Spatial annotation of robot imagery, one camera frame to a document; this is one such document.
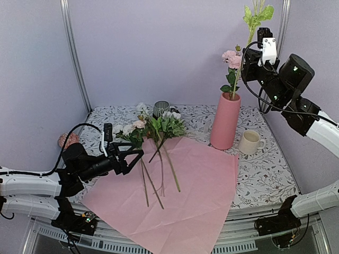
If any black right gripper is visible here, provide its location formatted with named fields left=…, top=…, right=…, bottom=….
left=243, top=47, right=290, bottom=107

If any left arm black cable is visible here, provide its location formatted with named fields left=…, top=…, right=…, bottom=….
left=0, top=123, right=105, bottom=177

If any peach rose flower stem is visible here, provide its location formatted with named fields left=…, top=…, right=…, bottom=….
left=112, top=102, right=164, bottom=209

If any tall pink vase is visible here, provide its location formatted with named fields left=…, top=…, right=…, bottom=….
left=210, top=93, right=241, bottom=150

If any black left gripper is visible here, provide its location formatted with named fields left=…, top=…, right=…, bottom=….
left=78, top=142, right=144, bottom=183

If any striped ceramic cup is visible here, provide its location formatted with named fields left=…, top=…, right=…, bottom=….
left=153, top=101, right=170, bottom=118

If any right aluminium frame post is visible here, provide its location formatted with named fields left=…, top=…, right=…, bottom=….
left=259, top=0, right=291, bottom=113

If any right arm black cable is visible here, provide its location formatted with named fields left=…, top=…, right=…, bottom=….
left=241, top=41, right=339, bottom=128

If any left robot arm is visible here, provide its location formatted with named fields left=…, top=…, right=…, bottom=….
left=1, top=142, right=144, bottom=234

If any pink wrapping paper sheet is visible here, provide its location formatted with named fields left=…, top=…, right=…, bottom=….
left=81, top=134, right=240, bottom=254

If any left aluminium frame post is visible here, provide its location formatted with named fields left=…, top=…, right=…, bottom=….
left=60, top=0, right=93, bottom=113

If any peach blossom flower stem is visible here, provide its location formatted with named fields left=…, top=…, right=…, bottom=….
left=229, top=1, right=274, bottom=101

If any green leafy white stem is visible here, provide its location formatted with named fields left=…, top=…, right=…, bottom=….
left=148, top=110, right=185, bottom=196

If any dark red saucer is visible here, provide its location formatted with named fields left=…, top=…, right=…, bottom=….
left=170, top=107, right=180, bottom=114

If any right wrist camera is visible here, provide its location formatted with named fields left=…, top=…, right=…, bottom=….
left=257, top=28, right=277, bottom=67

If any white coffee mug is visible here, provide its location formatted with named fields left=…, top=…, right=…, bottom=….
left=238, top=130, right=266, bottom=155

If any pink rose flower stem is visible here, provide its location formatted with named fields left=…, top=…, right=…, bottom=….
left=220, top=44, right=242, bottom=101

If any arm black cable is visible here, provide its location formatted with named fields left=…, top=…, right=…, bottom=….
left=0, top=123, right=105, bottom=177
left=241, top=41, right=339, bottom=128

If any aluminium frame post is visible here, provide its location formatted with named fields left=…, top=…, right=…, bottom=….
left=259, top=0, right=291, bottom=113
left=60, top=0, right=93, bottom=113

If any floral patterned tablecloth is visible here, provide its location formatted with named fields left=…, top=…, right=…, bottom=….
left=69, top=105, right=299, bottom=210

